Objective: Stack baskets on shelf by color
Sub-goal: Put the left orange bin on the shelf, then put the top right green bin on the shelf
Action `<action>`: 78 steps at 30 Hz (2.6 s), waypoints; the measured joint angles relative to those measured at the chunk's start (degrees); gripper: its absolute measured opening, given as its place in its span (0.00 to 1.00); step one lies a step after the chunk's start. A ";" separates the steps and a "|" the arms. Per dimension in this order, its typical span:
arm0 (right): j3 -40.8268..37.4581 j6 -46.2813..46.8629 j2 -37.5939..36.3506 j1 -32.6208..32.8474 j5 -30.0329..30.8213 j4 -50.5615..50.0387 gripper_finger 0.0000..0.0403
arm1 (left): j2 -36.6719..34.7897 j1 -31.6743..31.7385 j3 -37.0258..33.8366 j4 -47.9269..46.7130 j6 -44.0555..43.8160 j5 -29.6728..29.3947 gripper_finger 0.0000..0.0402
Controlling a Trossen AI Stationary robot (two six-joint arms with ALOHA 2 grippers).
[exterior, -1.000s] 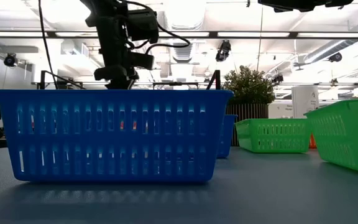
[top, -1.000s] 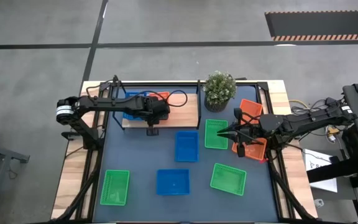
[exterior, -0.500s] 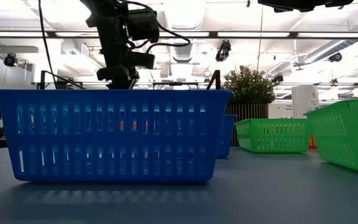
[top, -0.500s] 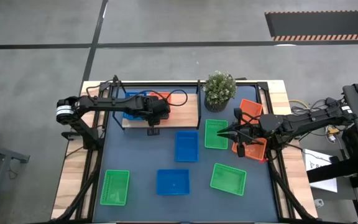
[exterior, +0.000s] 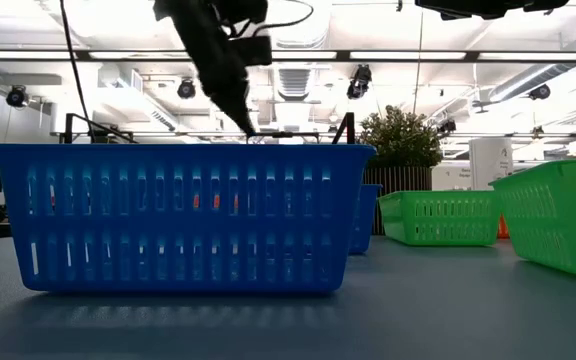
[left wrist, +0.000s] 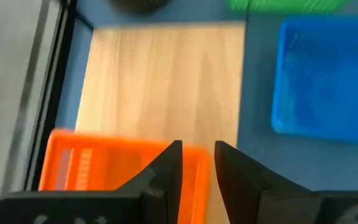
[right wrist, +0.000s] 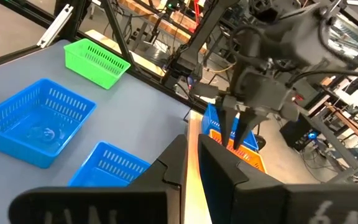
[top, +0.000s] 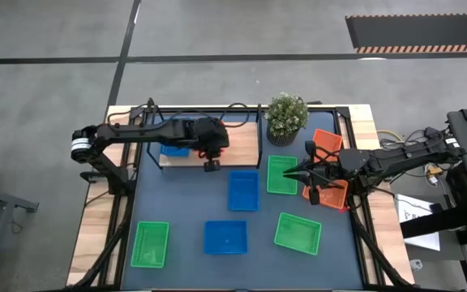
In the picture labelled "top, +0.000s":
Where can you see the wooden shelf with black frame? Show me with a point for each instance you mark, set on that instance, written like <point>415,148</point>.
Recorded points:
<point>241,150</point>

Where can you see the white paper sheet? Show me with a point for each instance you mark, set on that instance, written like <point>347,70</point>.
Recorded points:
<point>426,242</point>

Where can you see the black power adapter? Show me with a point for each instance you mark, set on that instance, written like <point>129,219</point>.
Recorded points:
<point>432,132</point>

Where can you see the grey metal table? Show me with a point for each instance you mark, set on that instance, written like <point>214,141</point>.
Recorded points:
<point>2,198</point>

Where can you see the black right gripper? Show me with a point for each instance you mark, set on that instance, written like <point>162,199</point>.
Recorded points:
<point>324,174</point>

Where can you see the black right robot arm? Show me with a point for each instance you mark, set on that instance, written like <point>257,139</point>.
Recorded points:
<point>399,156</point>

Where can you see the black metal beam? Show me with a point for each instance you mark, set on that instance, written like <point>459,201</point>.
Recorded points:
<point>440,222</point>

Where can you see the black hazard-striped floor mat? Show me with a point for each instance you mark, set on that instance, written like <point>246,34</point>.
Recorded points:
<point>420,32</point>

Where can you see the blue plastic basket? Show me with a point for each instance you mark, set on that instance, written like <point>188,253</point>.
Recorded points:
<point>174,151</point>
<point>225,237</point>
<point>244,190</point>

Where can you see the black metal rig frame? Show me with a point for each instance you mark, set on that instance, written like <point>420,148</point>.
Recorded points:
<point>345,112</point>

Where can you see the dark ribbed plant pot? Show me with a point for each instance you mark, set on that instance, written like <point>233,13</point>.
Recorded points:
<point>282,140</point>

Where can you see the green artificial plant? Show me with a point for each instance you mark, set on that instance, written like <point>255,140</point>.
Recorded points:
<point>286,113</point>

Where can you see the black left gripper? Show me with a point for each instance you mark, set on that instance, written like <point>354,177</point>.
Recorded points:
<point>211,136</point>

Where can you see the blue table mat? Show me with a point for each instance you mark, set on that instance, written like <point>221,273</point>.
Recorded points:
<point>258,271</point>

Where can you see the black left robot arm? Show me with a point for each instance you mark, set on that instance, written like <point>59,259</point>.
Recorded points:
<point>136,131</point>

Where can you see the green plastic basket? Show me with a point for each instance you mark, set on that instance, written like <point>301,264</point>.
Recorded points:
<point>298,233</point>
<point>280,174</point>
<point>150,244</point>

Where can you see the small white object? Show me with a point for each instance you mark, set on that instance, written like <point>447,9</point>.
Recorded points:
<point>416,264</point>

